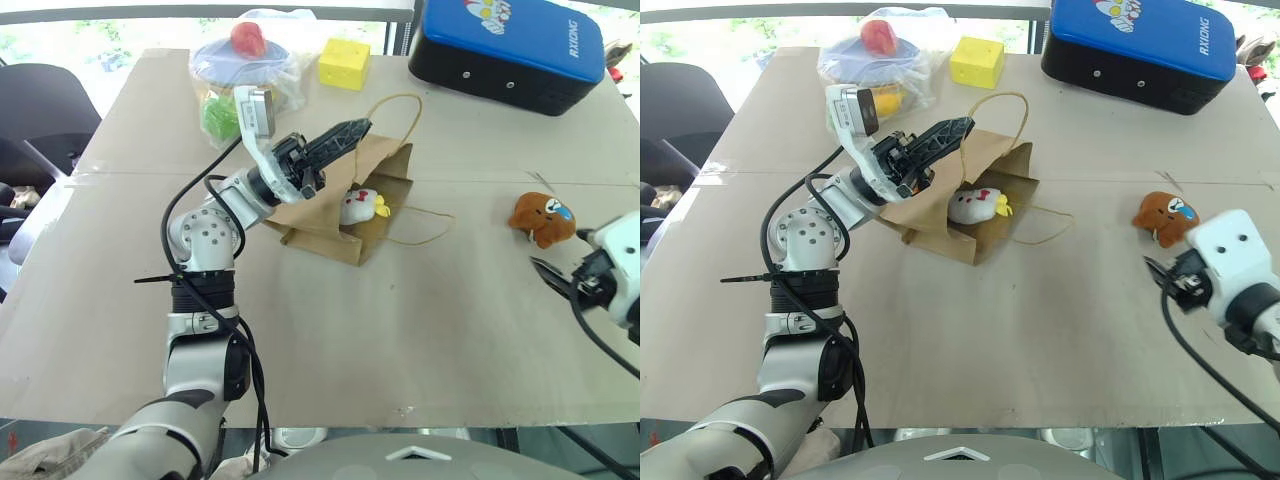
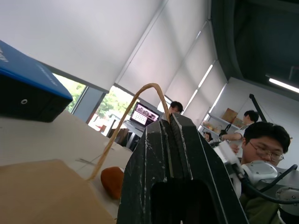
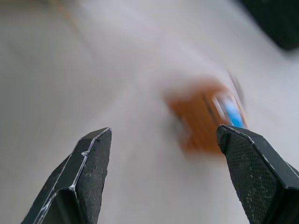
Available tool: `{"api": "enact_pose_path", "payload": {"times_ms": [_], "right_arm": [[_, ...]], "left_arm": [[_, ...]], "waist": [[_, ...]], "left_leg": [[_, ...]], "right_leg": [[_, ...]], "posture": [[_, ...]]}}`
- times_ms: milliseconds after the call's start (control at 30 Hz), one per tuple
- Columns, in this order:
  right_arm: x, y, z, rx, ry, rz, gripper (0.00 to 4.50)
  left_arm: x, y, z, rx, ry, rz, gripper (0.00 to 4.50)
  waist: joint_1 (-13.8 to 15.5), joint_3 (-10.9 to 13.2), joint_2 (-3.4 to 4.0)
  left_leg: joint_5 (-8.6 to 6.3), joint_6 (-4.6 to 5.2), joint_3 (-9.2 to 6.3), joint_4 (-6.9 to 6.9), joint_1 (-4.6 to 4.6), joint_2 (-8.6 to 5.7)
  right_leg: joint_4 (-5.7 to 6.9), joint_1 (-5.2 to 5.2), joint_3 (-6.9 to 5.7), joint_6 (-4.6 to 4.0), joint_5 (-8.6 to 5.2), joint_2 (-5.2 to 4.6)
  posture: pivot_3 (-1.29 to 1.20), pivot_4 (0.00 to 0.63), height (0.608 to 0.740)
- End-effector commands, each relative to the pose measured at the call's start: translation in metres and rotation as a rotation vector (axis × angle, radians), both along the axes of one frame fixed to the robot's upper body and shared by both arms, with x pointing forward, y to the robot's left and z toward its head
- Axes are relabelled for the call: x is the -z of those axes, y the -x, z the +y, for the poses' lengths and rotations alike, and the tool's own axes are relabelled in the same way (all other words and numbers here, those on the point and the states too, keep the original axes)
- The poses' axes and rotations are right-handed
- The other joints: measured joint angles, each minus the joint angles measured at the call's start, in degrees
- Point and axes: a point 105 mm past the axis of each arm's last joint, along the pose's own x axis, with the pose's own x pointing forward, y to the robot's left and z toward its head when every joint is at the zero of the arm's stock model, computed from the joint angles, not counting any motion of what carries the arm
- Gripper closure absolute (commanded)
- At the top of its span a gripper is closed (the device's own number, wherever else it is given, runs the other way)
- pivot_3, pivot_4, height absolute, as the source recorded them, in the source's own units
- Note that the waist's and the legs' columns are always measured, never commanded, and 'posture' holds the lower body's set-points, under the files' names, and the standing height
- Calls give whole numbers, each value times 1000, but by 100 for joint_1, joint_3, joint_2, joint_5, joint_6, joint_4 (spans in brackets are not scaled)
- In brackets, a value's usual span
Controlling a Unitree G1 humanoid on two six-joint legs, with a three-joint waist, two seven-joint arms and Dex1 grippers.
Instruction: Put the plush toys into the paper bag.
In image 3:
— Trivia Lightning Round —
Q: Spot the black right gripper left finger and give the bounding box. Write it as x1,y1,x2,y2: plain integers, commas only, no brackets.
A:
21,127,113,224

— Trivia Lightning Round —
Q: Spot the orange packet with blue label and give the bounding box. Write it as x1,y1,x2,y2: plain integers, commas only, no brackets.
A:
163,76,248,156

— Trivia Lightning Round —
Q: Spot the dark object at table edge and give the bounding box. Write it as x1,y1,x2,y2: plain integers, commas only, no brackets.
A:
238,0,299,51

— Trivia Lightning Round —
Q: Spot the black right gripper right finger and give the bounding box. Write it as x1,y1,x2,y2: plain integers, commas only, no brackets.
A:
216,124,299,224

